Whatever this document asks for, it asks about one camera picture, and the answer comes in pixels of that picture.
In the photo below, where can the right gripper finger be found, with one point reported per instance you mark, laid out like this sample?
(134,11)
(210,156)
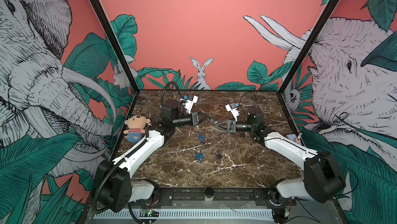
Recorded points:
(221,123)
(221,128)

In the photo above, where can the blue padlock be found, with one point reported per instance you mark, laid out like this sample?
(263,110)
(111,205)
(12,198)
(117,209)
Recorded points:
(199,155)
(201,138)

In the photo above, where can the black padlock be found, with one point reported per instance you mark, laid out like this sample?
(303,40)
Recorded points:
(218,156)

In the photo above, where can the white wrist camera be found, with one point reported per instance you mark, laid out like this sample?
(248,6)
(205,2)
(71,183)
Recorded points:
(188,102)
(233,108)

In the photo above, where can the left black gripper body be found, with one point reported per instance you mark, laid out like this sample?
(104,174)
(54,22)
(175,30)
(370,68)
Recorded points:
(194,119)

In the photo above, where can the black knob on rail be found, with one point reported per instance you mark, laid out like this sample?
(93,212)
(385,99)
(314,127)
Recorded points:
(209,194)

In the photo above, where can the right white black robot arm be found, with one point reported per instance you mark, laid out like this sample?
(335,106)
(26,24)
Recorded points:
(322,177)

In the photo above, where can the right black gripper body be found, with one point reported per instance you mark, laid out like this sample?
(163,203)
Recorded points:
(234,127)

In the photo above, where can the white vented strip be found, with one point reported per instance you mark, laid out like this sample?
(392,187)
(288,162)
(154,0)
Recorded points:
(185,213)

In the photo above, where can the black mounting rail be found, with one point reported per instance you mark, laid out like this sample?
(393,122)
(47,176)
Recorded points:
(163,196)

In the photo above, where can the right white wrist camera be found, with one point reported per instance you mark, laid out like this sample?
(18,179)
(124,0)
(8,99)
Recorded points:
(233,108)

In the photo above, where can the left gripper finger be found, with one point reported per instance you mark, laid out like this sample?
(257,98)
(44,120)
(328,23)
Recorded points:
(207,120)
(203,116)

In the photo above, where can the plush doll striped shirt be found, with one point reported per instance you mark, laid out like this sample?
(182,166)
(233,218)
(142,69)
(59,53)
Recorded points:
(135,128)

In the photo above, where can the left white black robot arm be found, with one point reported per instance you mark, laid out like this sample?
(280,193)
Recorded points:
(113,188)

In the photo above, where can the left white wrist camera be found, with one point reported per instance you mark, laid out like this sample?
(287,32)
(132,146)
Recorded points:
(188,102)

